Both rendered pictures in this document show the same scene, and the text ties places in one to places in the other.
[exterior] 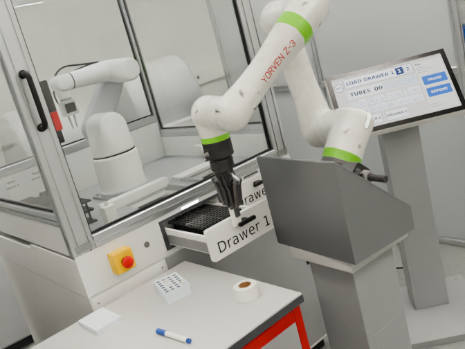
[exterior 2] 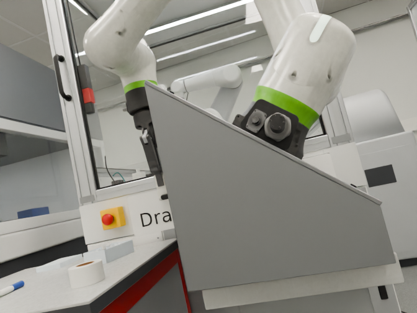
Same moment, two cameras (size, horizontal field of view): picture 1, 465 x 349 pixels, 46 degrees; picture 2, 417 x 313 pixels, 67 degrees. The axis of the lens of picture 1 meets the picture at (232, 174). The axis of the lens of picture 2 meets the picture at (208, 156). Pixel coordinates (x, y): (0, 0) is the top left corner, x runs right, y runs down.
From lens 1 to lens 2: 150 cm
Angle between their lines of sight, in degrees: 50
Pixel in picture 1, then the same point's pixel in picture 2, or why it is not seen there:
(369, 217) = (229, 199)
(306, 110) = not seen: hidden behind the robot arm
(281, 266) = not seen: hidden behind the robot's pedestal
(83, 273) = (84, 220)
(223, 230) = (149, 200)
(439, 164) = not seen: outside the picture
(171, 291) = (89, 254)
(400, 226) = (334, 243)
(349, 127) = (281, 46)
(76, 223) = (84, 177)
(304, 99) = (274, 36)
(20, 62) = (61, 50)
